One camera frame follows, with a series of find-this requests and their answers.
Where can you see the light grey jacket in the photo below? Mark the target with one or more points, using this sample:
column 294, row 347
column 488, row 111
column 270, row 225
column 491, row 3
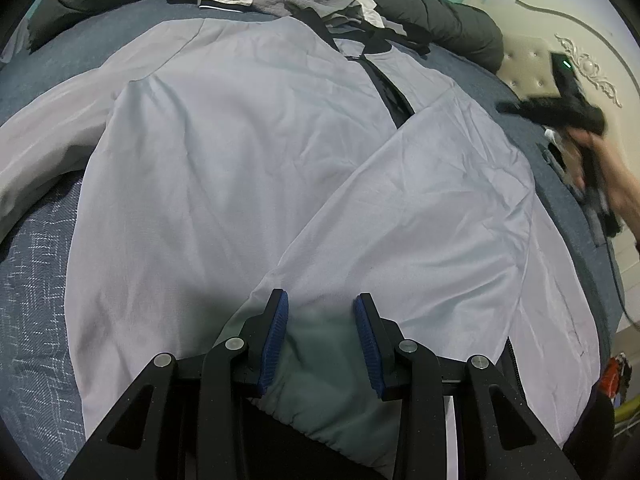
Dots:
column 225, row 160

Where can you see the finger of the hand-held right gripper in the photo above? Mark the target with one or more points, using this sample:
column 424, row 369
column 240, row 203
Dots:
column 520, row 108

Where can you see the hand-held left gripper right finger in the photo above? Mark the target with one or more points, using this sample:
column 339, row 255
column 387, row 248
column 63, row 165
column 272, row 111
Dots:
column 367, row 347

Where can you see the person's right hand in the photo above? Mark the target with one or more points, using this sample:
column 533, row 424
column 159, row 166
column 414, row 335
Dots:
column 612, row 180

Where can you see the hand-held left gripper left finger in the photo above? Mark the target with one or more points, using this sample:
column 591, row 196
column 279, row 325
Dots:
column 275, row 342

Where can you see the cream headboard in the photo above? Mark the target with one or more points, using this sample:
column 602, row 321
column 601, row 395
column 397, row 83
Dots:
column 530, row 55

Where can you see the orange item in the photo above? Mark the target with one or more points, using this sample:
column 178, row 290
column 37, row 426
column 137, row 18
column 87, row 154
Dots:
column 612, row 382

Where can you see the person's right forearm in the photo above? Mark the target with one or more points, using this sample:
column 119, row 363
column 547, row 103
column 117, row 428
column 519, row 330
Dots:
column 632, row 185

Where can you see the dark grey duvet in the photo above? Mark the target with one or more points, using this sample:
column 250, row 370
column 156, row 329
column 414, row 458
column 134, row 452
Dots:
column 440, row 20

